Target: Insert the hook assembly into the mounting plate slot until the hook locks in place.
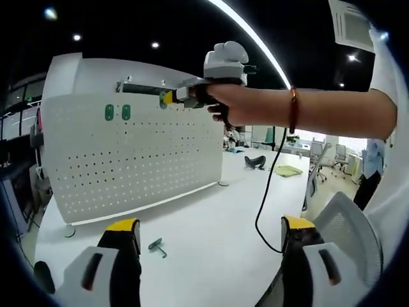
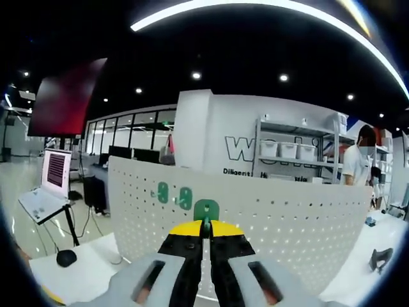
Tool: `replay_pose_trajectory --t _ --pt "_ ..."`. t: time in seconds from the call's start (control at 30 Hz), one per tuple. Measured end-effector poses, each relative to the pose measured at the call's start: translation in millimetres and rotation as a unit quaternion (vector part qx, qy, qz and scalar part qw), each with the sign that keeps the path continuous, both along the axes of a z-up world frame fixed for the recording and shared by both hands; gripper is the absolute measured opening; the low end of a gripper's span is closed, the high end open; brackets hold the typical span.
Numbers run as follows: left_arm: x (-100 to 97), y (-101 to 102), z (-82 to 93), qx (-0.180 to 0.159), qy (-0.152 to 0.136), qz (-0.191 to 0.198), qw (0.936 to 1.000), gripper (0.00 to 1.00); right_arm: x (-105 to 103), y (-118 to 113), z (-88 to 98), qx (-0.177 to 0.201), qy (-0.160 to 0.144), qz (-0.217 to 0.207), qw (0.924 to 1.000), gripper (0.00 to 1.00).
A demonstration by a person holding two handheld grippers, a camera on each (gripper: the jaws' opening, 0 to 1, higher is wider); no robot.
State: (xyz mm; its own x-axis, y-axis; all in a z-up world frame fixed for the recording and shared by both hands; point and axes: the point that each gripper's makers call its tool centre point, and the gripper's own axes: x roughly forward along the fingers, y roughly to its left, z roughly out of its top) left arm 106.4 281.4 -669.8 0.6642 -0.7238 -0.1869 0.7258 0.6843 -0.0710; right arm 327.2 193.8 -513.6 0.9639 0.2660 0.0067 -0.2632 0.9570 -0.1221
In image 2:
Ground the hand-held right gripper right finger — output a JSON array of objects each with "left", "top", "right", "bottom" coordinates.
[{"left": 207, "top": 220, "right": 322, "bottom": 307}]

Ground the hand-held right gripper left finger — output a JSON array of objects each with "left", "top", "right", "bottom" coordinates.
[{"left": 107, "top": 220, "right": 205, "bottom": 307}]

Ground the green hook assembly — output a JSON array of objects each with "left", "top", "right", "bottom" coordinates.
[
  {"left": 194, "top": 198, "right": 220, "bottom": 239},
  {"left": 151, "top": 181, "right": 169, "bottom": 204},
  {"left": 174, "top": 187, "right": 194, "bottom": 210}
]

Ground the white perforated mounting plate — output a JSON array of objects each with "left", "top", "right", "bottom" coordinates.
[{"left": 107, "top": 155, "right": 374, "bottom": 297}]

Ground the black bag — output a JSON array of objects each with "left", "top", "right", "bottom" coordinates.
[{"left": 83, "top": 175, "right": 108, "bottom": 216}]

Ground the black computer monitor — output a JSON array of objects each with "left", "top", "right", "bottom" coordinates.
[
  {"left": 132, "top": 148, "right": 160, "bottom": 164},
  {"left": 108, "top": 145, "right": 132, "bottom": 161}
]

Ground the black computer mouse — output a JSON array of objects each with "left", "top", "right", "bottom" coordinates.
[{"left": 56, "top": 249, "right": 78, "bottom": 267}]

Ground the white storage bin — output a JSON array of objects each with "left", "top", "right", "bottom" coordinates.
[
  {"left": 279, "top": 143, "right": 298, "bottom": 159},
  {"left": 297, "top": 144, "right": 317, "bottom": 161},
  {"left": 260, "top": 141, "right": 279, "bottom": 157}
]

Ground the grey metal shelf rack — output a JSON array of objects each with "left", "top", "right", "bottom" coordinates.
[{"left": 252, "top": 113, "right": 357, "bottom": 185}]

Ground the dark grey handheld device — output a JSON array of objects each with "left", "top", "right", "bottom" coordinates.
[{"left": 368, "top": 248, "right": 394, "bottom": 275}]

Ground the open white laptop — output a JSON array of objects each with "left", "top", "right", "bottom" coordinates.
[{"left": 18, "top": 148, "right": 73, "bottom": 225}]

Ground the long ceiling strip light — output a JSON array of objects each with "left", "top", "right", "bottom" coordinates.
[{"left": 130, "top": 0, "right": 409, "bottom": 100}]

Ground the grey bag pink strap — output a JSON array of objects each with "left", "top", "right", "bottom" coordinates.
[{"left": 159, "top": 134, "right": 176, "bottom": 166}]

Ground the dark red wall panel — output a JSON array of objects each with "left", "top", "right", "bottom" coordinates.
[{"left": 27, "top": 57, "right": 109, "bottom": 138}]

